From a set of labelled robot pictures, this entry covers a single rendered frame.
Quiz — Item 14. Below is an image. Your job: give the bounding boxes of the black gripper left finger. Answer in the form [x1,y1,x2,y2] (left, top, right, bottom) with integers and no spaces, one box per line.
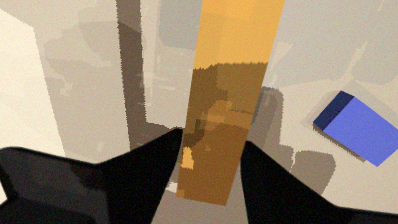
[0,128,183,224]

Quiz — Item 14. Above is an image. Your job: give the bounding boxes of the orange bar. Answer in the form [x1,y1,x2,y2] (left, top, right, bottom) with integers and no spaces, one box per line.
[175,0,285,206]

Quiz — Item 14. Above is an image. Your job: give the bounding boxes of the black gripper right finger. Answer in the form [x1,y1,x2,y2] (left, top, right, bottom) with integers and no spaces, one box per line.
[240,141,398,224]

